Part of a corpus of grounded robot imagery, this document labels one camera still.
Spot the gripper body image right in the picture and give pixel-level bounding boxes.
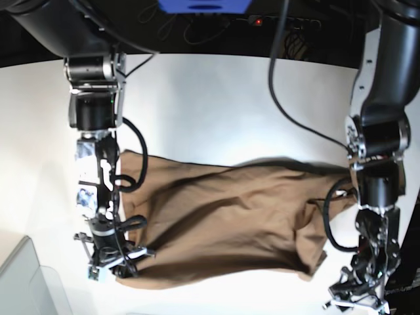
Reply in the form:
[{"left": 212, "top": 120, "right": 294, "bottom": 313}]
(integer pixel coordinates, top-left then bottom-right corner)
[{"left": 323, "top": 266, "right": 390, "bottom": 314}]

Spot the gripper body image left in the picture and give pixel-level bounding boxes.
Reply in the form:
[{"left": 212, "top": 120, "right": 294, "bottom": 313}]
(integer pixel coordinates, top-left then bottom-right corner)
[{"left": 73, "top": 219, "right": 156, "bottom": 274}]

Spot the brown t-shirt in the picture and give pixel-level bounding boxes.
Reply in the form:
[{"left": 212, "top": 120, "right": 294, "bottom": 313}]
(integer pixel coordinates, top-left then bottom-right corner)
[{"left": 119, "top": 156, "right": 349, "bottom": 289}]

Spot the translucent plastic bin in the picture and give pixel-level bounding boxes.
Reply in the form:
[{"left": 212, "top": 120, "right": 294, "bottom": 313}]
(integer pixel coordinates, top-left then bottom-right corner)
[{"left": 1, "top": 236, "right": 73, "bottom": 314}]

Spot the blue box at top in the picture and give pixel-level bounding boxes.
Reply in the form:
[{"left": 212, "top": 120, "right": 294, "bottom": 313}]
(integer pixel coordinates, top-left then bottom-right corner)
[{"left": 158, "top": 0, "right": 251, "bottom": 14}]

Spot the black power strip red light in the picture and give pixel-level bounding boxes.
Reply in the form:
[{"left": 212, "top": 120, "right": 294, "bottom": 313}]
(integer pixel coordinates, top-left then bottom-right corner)
[{"left": 247, "top": 14, "right": 321, "bottom": 30}]

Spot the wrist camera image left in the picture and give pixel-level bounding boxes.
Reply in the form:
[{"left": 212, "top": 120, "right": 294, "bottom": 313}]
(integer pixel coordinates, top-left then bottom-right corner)
[{"left": 87, "top": 266, "right": 107, "bottom": 282}]

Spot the black cable image right arm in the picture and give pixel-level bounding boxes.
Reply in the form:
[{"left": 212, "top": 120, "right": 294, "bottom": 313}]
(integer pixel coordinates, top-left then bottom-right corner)
[{"left": 268, "top": 1, "right": 349, "bottom": 153}]

